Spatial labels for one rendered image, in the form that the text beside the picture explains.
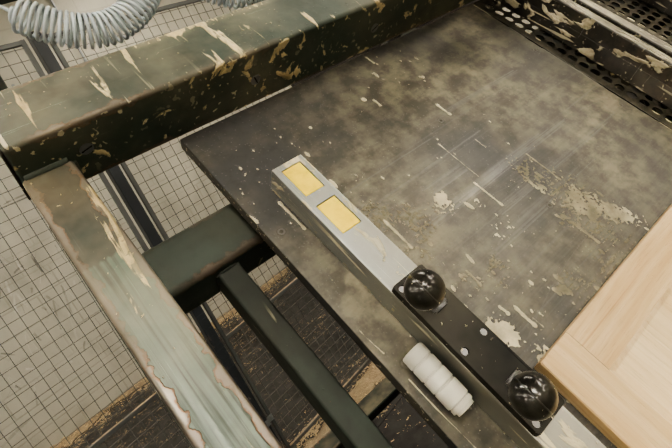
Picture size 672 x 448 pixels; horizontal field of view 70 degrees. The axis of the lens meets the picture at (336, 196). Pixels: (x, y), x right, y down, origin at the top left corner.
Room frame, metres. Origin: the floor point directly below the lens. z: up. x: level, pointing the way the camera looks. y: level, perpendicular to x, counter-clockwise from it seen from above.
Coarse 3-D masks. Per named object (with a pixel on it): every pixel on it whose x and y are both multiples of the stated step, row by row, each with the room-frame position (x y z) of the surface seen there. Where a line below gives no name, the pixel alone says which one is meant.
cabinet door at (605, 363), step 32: (640, 256) 0.58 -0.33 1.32; (608, 288) 0.54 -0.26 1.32; (640, 288) 0.55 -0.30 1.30; (576, 320) 0.51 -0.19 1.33; (608, 320) 0.51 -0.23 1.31; (640, 320) 0.51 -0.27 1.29; (576, 352) 0.48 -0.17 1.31; (608, 352) 0.48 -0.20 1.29; (640, 352) 0.49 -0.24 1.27; (576, 384) 0.46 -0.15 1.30; (608, 384) 0.46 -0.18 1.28; (640, 384) 0.46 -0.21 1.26; (608, 416) 0.43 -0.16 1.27; (640, 416) 0.43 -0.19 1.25
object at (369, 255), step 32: (288, 192) 0.62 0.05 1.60; (320, 192) 0.61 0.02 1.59; (320, 224) 0.58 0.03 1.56; (352, 256) 0.55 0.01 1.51; (384, 256) 0.54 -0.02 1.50; (384, 288) 0.52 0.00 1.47; (416, 320) 0.49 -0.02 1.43; (448, 352) 0.46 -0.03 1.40; (480, 384) 0.44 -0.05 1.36; (512, 416) 0.41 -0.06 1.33
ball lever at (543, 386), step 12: (516, 372) 0.43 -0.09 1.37; (528, 372) 0.34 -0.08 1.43; (516, 384) 0.34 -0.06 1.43; (528, 384) 0.33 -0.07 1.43; (540, 384) 0.33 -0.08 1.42; (552, 384) 0.33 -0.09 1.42; (516, 396) 0.33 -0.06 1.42; (528, 396) 0.33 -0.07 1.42; (540, 396) 0.32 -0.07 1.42; (552, 396) 0.32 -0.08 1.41; (516, 408) 0.33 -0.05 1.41; (528, 408) 0.32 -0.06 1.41; (540, 408) 0.32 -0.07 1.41; (552, 408) 0.32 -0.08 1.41; (540, 420) 0.32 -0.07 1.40
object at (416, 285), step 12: (408, 276) 0.41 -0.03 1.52; (420, 276) 0.40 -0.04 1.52; (432, 276) 0.40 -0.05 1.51; (408, 288) 0.40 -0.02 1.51; (420, 288) 0.39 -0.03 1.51; (432, 288) 0.39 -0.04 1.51; (444, 288) 0.40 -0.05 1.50; (408, 300) 0.40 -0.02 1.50; (420, 300) 0.39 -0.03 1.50; (432, 300) 0.39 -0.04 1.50; (444, 300) 0.48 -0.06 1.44
